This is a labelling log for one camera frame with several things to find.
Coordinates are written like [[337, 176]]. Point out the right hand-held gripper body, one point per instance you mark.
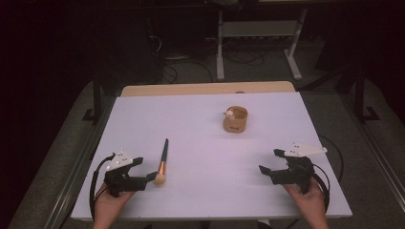
[[299, 173]]

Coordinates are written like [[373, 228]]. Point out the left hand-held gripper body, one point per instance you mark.
[[118, 183]]

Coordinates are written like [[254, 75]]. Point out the brown cup with bear figure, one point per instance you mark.
[[235, 122]]

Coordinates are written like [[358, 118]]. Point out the person's left hand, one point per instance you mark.
[[110, 206]]

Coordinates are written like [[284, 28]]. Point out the person's right hand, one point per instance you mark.
[[307, 203]]

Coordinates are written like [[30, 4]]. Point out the black metal stand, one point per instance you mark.
[[361, 98], [96, 101]]

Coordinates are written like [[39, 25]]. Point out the light wooden table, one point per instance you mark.
[[207, 88]]

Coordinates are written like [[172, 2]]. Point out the metal floor rail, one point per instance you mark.
[[379, 152], [76, 178]]

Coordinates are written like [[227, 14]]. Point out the white metal desk frame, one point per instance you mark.
[[259, 28]]

